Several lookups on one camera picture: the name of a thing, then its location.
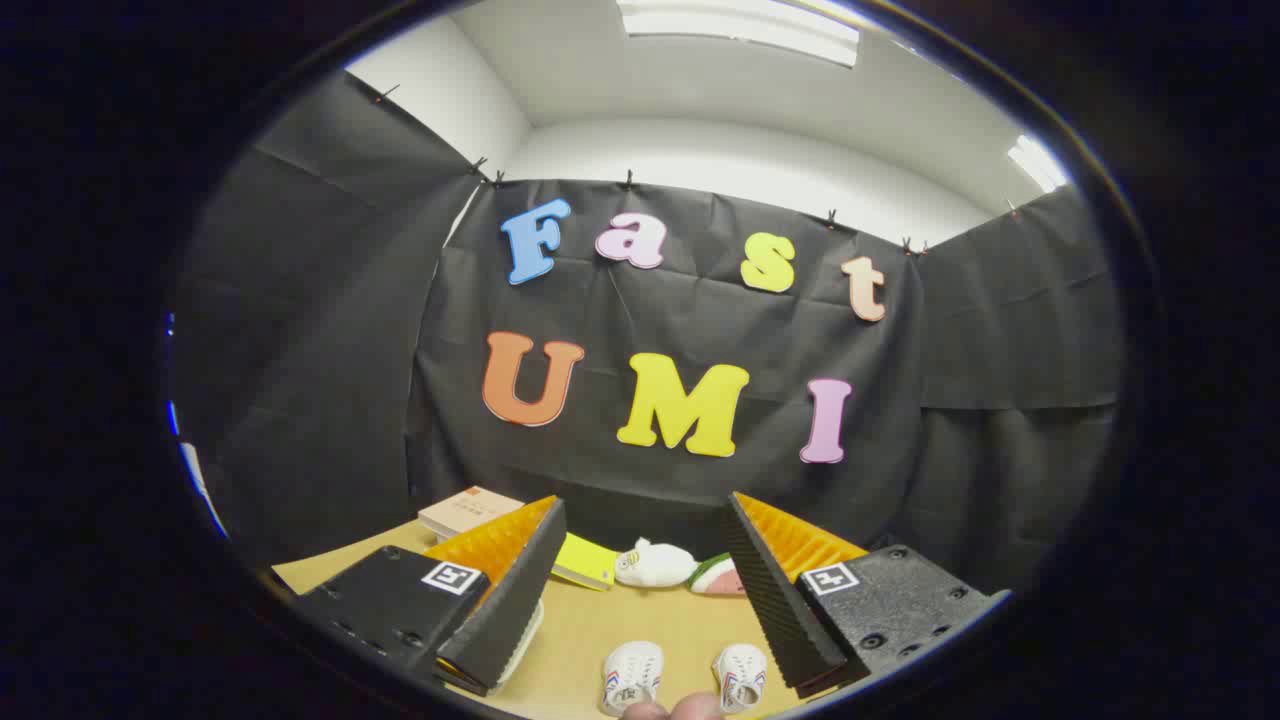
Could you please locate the white canvas shoe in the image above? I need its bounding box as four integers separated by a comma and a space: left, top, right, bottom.
712, 643, 769, 714
602, 640, 665, 717

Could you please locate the white plush toy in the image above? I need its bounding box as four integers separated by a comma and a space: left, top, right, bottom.
614, 537, 700, 589

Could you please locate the long ceiling light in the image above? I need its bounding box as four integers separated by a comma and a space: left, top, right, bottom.
616, 0, 862, 69

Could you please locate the yellow book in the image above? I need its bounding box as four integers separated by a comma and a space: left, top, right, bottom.
552, 532, 620, 592

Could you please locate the small ceiling light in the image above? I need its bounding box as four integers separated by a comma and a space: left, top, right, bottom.
1007, 134, 1070, 194

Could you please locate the beige book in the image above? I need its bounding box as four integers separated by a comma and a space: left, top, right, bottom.
418, 486, 527, 541

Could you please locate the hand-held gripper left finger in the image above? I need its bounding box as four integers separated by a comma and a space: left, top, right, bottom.
288, 494, 569, 699

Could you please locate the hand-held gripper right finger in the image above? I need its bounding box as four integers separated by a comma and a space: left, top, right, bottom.
722, 490, 1013, 701

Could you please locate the beige fabric storage box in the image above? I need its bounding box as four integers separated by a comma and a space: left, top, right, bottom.
495, 598, 547, 693

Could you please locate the watermelon slice plush toy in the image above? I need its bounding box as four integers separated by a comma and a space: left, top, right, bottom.
688, 553, 749, 598

